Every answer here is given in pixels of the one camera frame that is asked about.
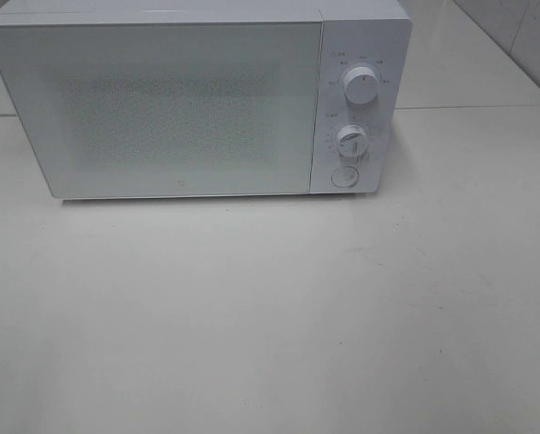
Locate white microwave oven body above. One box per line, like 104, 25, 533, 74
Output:
0, 1, 412, 198

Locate round door release button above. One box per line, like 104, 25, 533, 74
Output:
331, 166, 359, 188

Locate white timer knob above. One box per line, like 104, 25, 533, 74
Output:
335, 124, 370, 158

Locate white adjacent table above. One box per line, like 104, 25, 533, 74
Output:
394, 0, 540, 110

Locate white microwave door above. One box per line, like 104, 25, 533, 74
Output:
0, 23, 321, 199

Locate white upper power knob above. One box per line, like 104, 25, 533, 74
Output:
342, 65, 381, 105

